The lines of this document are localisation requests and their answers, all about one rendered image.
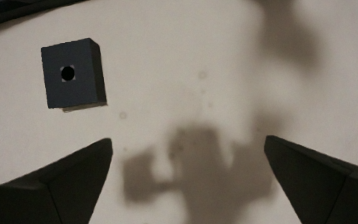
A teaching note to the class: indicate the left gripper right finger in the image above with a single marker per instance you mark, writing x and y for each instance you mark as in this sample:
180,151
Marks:
321,189

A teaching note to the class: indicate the dark grey block with square hole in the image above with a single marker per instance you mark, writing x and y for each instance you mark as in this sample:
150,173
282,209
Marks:
63,88

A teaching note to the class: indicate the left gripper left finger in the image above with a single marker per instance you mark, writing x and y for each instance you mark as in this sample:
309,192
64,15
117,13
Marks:
65,191

